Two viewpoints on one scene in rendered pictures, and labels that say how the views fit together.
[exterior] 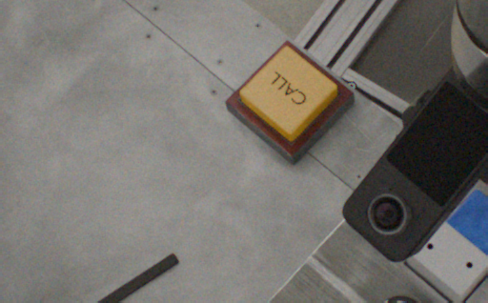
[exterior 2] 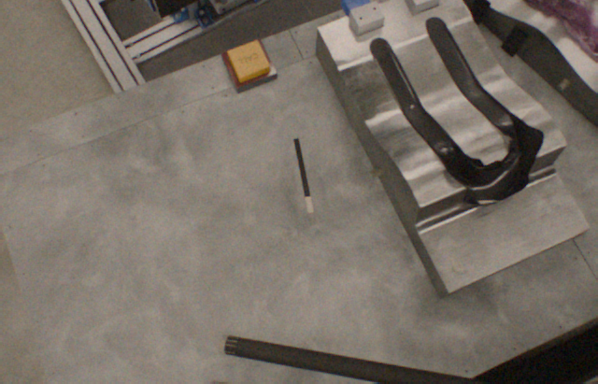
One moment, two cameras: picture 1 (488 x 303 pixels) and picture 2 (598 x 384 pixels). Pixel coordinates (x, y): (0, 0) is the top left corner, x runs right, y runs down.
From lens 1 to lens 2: 58 cm
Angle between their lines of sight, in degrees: 26
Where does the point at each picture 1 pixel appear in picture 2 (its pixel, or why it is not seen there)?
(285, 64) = (235, 55)
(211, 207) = (279, 117)
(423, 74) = not seen: hidden behind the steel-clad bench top
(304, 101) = (257, 54)
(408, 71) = not seen: hidden behind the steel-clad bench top
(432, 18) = (161, 72)
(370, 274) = (356, 49)
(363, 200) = not seen: outside the picture
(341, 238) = (336, 53)
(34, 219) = (249, 191)
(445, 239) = (360, 12)
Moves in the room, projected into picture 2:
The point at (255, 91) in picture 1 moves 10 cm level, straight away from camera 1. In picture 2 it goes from (243, 71) to (189, 60)
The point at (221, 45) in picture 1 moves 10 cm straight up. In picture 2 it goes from (205, 84) to (196, 55)
